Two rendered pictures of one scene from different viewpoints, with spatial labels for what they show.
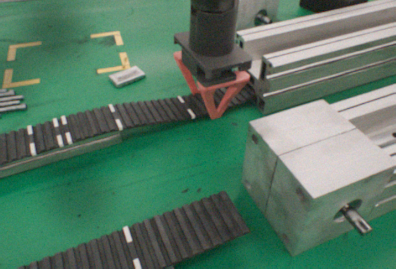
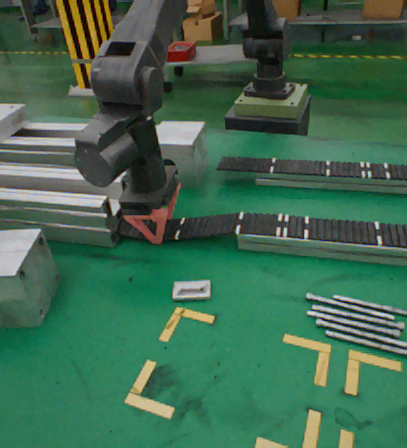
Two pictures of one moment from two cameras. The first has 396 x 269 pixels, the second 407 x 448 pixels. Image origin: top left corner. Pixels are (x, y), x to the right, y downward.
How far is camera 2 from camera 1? 83 cm
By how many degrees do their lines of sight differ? 92
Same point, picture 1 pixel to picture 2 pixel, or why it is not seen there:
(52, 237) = (307, 202)
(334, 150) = (176, 128)
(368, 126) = not seen: hidden behind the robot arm
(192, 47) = (166, 180)
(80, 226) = (291, 201)
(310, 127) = (171, 135)
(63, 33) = not seen: outside the picture
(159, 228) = (257, 166)
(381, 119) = not seen: hidden behind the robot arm
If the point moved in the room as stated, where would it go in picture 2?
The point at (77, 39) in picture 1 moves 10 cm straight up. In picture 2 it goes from (196, 418) to (186, 361)
